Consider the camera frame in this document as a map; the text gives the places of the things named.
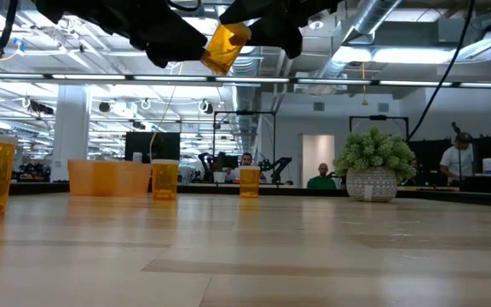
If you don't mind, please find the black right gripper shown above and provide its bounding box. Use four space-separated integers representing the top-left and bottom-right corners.
218 0 344 60

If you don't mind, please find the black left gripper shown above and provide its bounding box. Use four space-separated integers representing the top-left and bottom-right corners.
32 0 209 69

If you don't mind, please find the orange plastic basket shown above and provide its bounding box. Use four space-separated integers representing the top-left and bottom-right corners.
66 159 153 198

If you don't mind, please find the black monitor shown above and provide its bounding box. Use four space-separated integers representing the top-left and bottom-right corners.
124 131 182 164

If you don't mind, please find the white building column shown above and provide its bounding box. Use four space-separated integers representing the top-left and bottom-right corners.
50 84 92 183

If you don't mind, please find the person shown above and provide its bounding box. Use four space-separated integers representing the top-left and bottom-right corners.
306 162 338 190
439 131 476 182
227 152 268 184

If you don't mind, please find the white door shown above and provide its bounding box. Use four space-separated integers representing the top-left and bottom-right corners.
301 134 337 189

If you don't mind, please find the ceiling light fixture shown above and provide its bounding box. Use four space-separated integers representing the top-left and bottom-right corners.
332 44 458 66

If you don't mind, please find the green plant in white pot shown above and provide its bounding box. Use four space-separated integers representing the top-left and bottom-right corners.
333 125 418 203

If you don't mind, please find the black shelf unit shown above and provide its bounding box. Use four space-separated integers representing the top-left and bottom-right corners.
407 135 491 191

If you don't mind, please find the black overhead frame beam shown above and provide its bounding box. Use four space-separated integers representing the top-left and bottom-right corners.
0 72 491 89

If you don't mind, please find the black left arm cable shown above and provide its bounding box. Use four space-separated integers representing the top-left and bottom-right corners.
0 0 20 59
167 0 203 13

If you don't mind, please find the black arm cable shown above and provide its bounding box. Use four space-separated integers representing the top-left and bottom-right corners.
167 0 203 13
0 0 20 59
406 0 477 142

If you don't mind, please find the silver ventilation duct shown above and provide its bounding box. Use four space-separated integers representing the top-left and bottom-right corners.
228 55 263 157
313 0 403 82

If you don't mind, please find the yellow hanging cord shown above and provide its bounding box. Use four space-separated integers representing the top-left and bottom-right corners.
360 62 369 107

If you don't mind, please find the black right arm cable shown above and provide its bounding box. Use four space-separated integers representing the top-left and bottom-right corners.
406 0 477 142

